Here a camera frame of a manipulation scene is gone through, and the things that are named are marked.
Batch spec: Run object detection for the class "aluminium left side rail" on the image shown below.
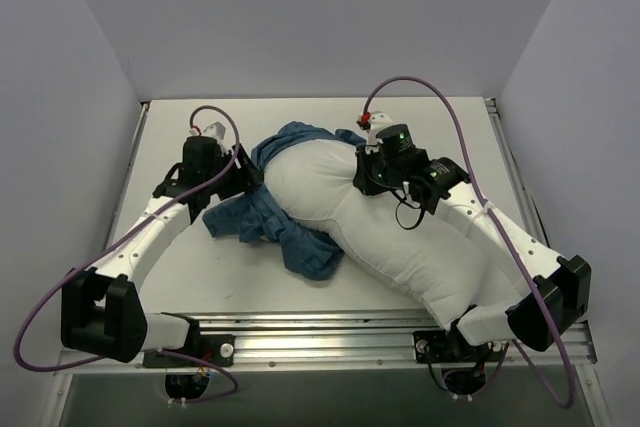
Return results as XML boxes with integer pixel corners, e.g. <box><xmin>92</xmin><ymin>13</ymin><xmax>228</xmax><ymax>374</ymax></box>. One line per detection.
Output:
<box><xmin>104</xmin><ymin>101</ymin><xmax>150</xmax><ymax>250</ymax></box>

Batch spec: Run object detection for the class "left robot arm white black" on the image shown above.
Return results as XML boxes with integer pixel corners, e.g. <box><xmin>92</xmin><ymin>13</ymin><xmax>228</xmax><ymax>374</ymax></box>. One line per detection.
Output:
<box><xmin>61</xmin><ymin>136</ymin><xmax>262</xmax><ymax>366</ymax></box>

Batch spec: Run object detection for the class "aluminium rail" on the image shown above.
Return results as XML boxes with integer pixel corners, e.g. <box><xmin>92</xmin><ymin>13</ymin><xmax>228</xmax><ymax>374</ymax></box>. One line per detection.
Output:
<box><xmin>483</xmin><ymin>98</ymin><xmax>576</xmax><ymax>323</ymax></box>
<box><xmin>104</xmin><ymin>101</ymin><xmax>150</xmax><ymax>250</ymax></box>

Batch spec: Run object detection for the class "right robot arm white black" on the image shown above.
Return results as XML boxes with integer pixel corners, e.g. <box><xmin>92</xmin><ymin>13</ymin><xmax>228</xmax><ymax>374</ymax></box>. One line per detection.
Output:
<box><xmin>354</xmin><ymin>114</ymin><xmax>592</xmax><ymax>360</ymax></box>

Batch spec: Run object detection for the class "blue patterned pillowcase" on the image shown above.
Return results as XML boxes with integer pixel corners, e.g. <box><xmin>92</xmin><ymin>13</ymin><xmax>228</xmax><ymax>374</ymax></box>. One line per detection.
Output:
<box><xmin>202</xmin><ymin>121</ymin><xmax>365</xmax><ymax>281</ymax></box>

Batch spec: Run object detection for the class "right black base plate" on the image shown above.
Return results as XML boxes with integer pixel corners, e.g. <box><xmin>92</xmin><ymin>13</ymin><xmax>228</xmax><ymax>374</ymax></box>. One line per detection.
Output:
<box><xmin>412</xmin><ymin>330</ymin><xmax>501</xmax><ymax>364</ymax></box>

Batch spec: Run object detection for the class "aluminium right side rail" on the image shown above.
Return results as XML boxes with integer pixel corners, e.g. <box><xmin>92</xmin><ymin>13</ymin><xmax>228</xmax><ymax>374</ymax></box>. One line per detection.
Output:
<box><xmin>483</xmin><ymin>98</ymin><xmax>576</xmax><ymax>323</ymax></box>

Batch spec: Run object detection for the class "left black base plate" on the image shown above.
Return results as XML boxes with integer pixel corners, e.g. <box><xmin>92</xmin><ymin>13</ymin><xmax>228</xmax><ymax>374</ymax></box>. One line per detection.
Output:
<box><xmin>142</xmin><ymin>334</ymin><xmax>236</xmax><ymax>369</ymax></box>

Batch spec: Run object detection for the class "purple cable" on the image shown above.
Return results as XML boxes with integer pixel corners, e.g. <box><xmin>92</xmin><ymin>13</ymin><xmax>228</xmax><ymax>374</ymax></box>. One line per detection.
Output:
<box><xmin>12</xmin><ymin>105</ymin><xmax>242</xmax><ymax>406</ymax></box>
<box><xmin>362</xmin><ymin>76</ymin><xmax>575</xmax><ymax>408</ymax></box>

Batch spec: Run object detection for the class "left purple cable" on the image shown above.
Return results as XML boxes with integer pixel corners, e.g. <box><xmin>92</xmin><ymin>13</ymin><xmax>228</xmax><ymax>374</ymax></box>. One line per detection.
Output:
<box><xmin>12</xmin><ymin>105</ymin><xmax>242</xmax><ymax>406</ymax></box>

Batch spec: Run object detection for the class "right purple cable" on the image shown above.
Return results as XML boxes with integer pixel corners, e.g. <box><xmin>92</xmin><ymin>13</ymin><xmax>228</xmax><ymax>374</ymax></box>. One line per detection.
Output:
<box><xmin>362</xmin><ymin>76</ymin><xmax>575</xmax><ymax>408</ymax></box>

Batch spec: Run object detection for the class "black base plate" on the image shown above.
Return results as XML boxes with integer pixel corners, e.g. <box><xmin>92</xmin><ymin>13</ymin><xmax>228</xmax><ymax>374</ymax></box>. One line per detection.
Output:
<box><xmin>412</xmin><ymin>330</ymin><xmax>501</xmax><ymax>364</ymax></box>
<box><xmin>142</xmin><ymin>334</ymin><xmax>236</xmax><ymax>369</ymax></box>

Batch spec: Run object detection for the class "white pillow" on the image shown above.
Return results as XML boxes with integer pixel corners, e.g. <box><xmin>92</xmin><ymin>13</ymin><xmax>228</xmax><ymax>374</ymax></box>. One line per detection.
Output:
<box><xmin>264</xmin><ymin>140</ymin><xmax>521</xmax><ymax>327</ymax></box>

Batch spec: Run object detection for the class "aluminium front rail frame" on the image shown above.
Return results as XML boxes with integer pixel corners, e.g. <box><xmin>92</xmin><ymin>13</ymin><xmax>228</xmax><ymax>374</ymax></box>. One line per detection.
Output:
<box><xmin>59</xmin><ymin>314</ymin><xmax>599</xmax><ymax>373</ymax></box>

